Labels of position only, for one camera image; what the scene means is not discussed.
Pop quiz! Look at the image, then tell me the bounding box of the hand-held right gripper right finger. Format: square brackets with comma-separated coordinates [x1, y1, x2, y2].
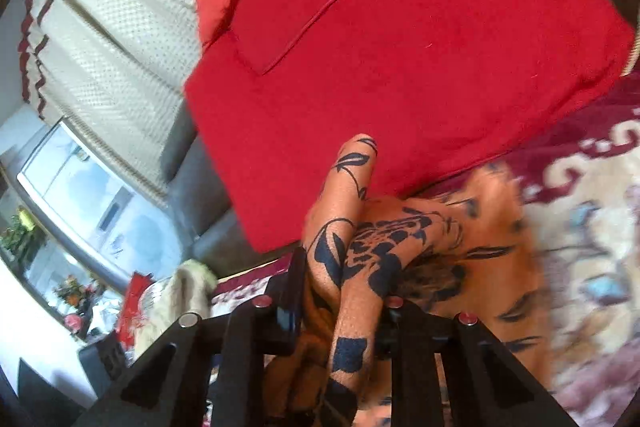
[382, 297, 581, 427]

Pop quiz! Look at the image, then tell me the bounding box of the beige quilted jacket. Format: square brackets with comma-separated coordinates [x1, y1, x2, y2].
[132, 259, 218, 358]

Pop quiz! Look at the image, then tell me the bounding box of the yellow flower bouquet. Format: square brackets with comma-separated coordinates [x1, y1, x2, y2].
[2, 204, 38, 258]

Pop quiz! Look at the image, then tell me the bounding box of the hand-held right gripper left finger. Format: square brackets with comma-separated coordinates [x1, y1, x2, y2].
[75, 247, 308, 427]

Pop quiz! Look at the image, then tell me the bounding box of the red gift box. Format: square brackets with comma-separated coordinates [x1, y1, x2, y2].
[115, 274, 151, 348]

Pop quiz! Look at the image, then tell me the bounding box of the orange floral blouse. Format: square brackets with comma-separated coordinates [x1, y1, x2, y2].
[265, 134, 551, 427]

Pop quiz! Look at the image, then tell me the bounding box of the beige dotted curtain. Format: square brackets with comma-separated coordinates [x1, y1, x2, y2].
[17, 0, 301, 202]

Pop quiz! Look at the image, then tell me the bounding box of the brown leather sofa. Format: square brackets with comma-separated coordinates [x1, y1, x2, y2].
[162, 0, 626, 278]

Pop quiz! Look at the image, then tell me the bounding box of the orange flower bouquet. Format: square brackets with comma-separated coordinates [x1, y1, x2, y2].
[52, 274, 108, 338]

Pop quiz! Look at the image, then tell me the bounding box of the floral plush blanket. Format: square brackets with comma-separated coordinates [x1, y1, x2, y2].
[210, 27, 640, 427]

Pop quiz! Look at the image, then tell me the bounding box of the red blanket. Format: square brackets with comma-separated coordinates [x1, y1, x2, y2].
[184, 0, 636, 253]

